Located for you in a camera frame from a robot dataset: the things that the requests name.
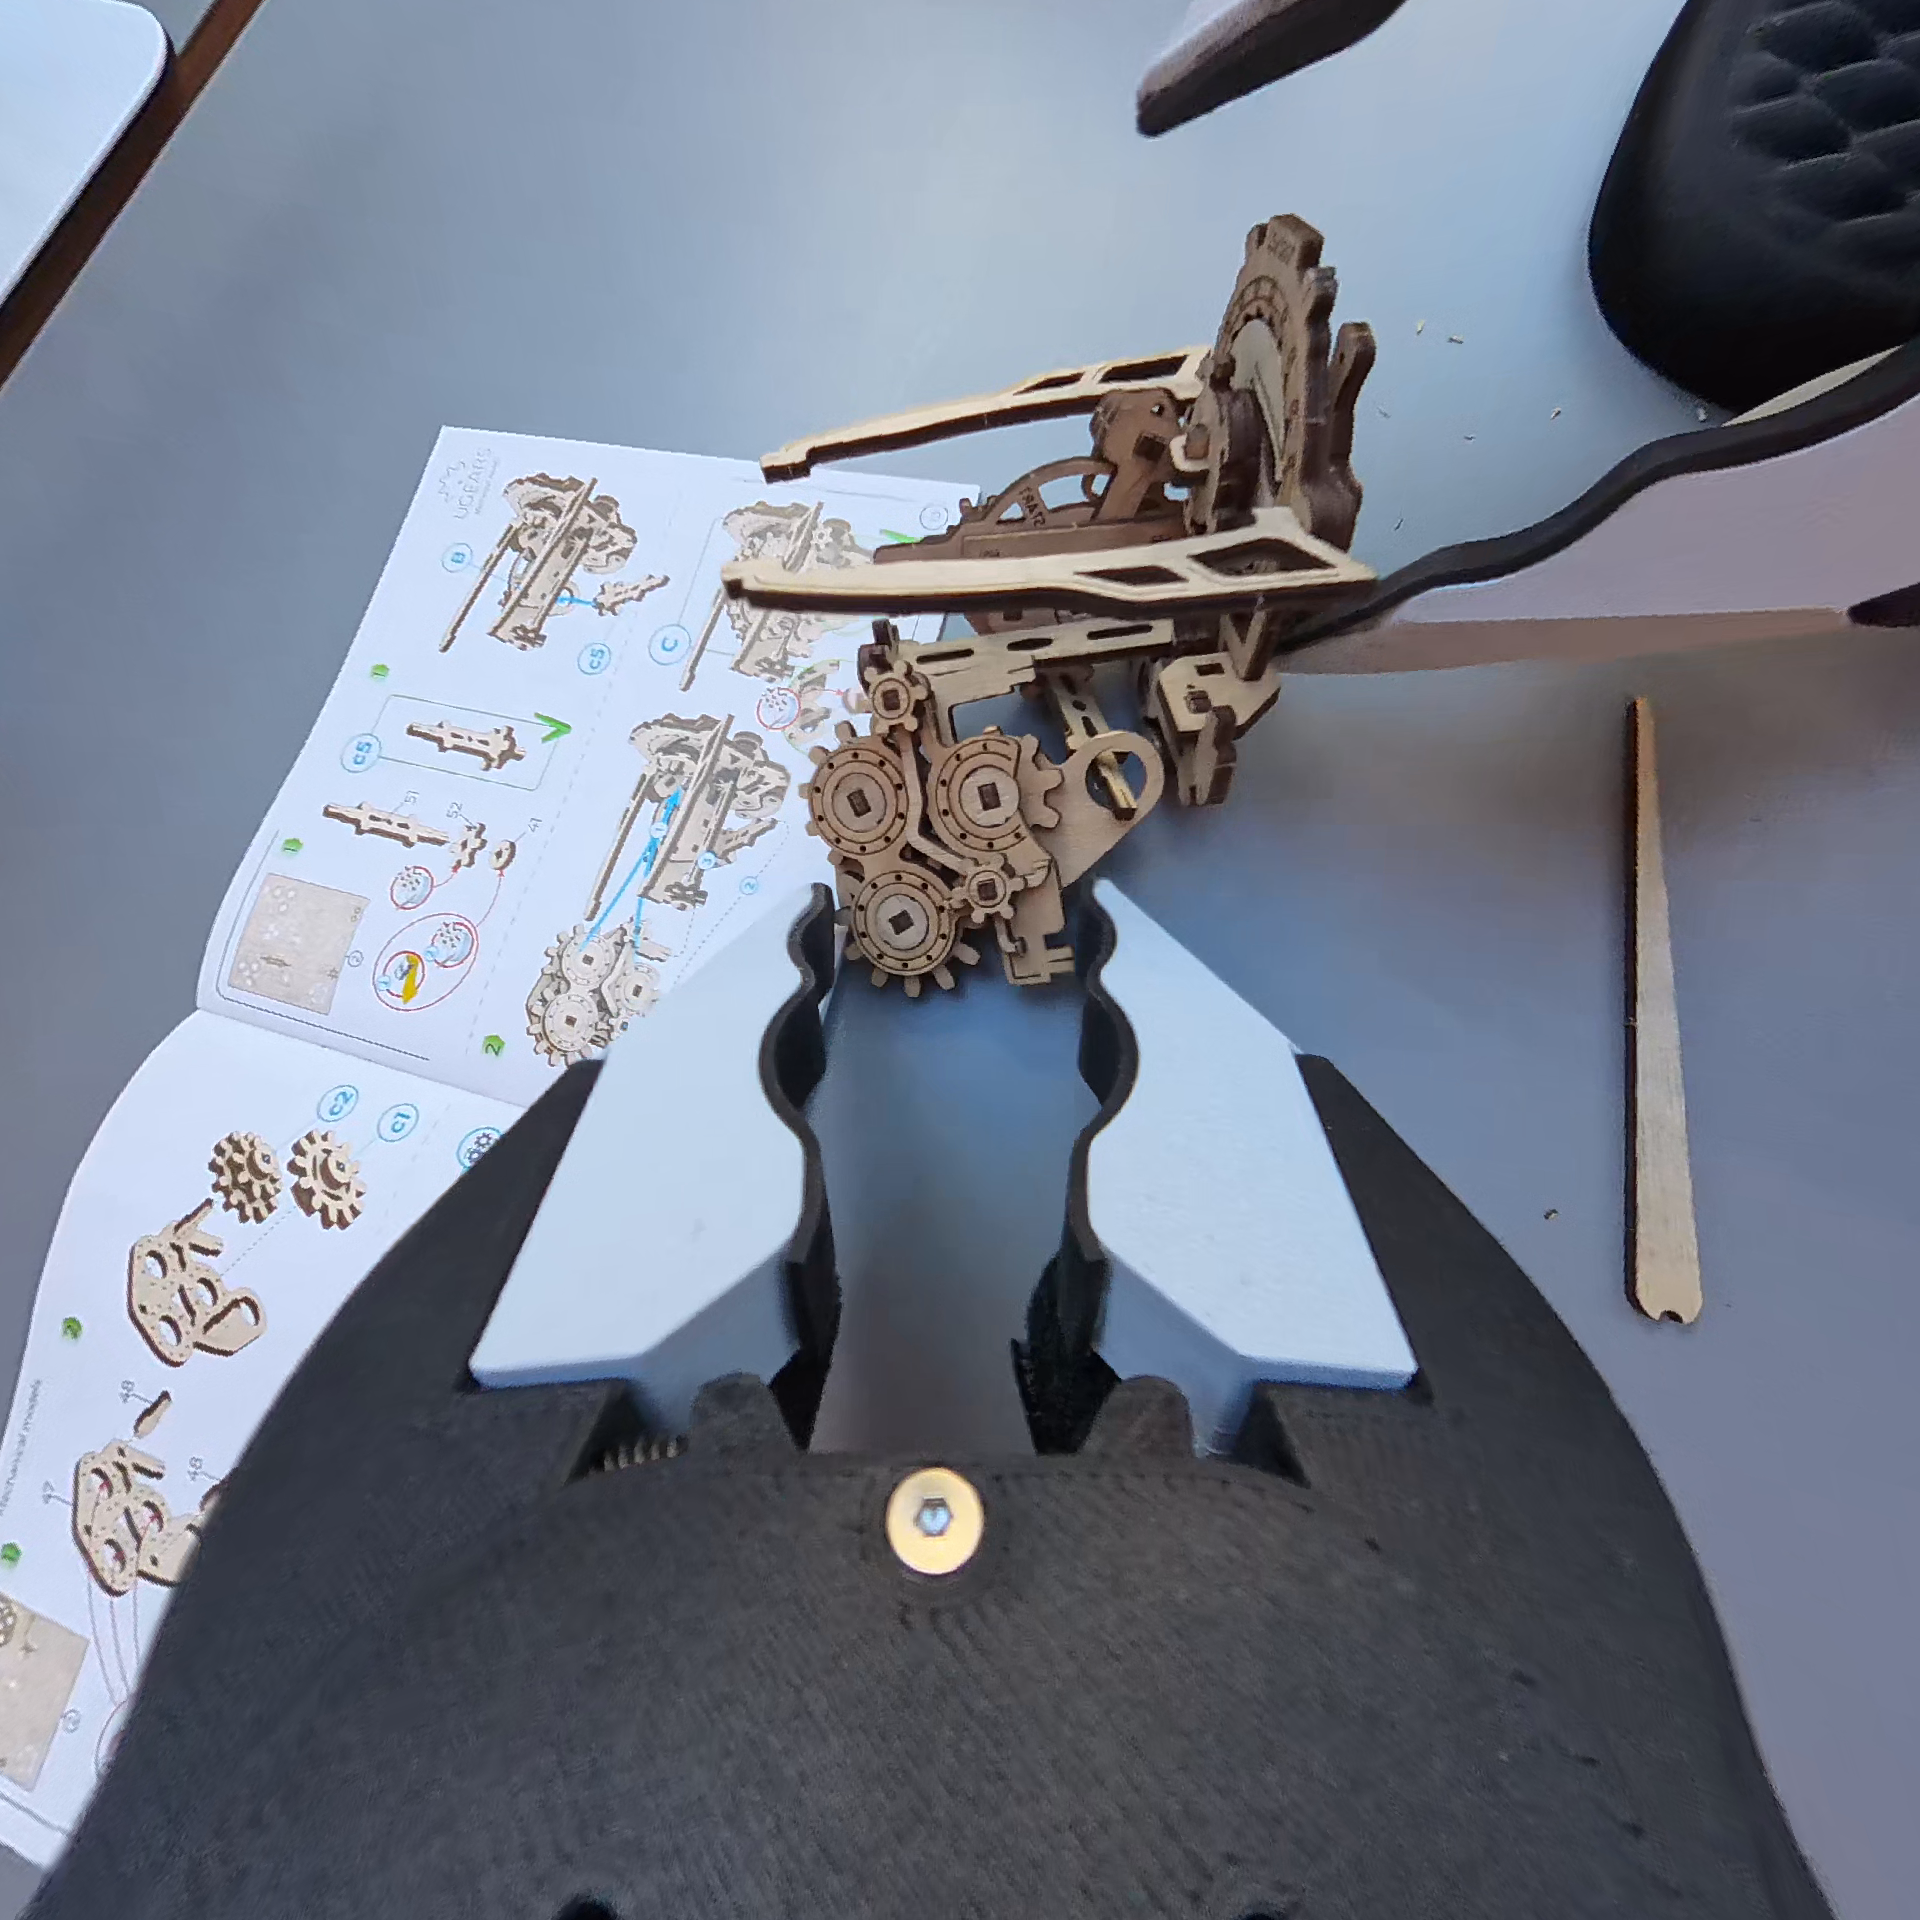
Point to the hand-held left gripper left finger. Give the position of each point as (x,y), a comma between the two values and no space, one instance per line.
(644,1200)

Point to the black wrist rest pad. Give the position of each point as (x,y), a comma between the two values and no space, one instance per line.
(1772,180)

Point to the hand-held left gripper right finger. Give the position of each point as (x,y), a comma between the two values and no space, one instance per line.
(1244,1200)

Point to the assembly instruction booklet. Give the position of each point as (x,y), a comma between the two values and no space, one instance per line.
(378,781)

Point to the thin wooden stick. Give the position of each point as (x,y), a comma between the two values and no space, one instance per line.
(1656,1050)

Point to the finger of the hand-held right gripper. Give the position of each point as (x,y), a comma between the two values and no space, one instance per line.
(1726,524)
(1262,43)

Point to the white flat base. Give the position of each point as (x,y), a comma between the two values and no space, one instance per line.
(60,119)

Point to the wooden gear model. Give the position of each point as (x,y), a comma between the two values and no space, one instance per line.
(932,811)

